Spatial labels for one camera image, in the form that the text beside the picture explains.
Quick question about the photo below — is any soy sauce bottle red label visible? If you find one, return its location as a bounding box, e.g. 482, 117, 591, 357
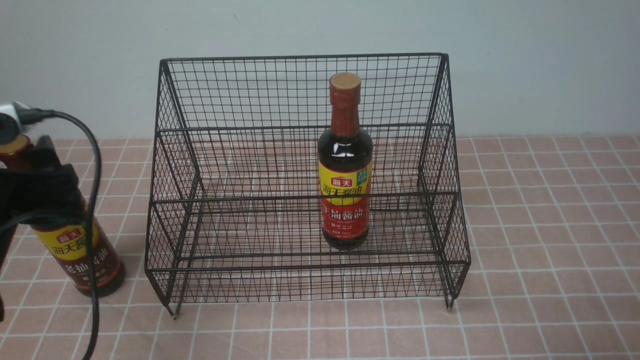
317, 72, 374, 251

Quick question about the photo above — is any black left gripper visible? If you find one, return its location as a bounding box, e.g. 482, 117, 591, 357
1, 135, 86, 289

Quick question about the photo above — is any soy sauce bottle brown label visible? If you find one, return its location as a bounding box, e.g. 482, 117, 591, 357
0, 135, 126, 297

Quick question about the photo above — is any black wire mesh shelf rack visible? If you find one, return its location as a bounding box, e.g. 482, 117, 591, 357
144, 52, 472, 316

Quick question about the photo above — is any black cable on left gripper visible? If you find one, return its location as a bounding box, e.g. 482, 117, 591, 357
0, 110, 103, 360

